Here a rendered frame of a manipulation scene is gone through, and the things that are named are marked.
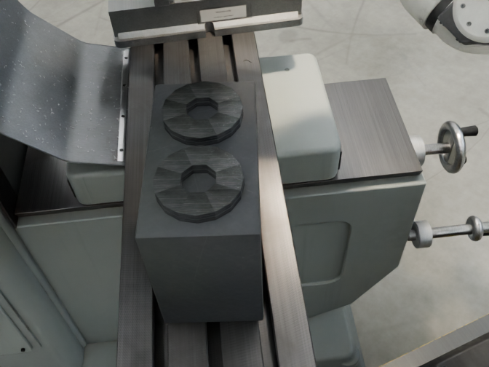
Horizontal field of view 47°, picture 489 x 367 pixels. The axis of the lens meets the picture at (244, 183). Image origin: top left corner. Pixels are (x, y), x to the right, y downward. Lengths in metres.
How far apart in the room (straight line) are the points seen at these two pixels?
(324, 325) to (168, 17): 0.89
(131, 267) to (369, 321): 1.14
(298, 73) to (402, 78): 1.39
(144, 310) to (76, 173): 0.38
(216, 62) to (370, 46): 1.70
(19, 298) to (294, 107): 0.68
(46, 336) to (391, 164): 0.86
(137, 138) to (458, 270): 1.29
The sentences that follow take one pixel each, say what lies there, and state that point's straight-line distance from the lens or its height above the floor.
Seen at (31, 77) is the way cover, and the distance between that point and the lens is 1.04.
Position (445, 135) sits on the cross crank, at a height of 0.67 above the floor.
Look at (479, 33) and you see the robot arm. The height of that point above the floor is 1.21.
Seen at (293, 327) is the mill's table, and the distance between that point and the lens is 0.68.
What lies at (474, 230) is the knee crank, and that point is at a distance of 1.32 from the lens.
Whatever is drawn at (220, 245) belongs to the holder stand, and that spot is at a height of 1.13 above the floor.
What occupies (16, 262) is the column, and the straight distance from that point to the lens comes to 1.18.
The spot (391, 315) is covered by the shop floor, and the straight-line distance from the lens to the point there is 1.79.
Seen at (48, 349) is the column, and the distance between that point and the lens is 1.45.
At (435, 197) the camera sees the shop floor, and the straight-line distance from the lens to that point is 2.07.
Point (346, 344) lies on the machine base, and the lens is 1.51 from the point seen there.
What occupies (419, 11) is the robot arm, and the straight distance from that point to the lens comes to 0.73.
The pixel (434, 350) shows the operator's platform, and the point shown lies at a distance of 1.33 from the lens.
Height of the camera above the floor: 1.58
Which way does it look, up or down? 51 degrees down
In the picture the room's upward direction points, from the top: 4 degrees counter-clockwise
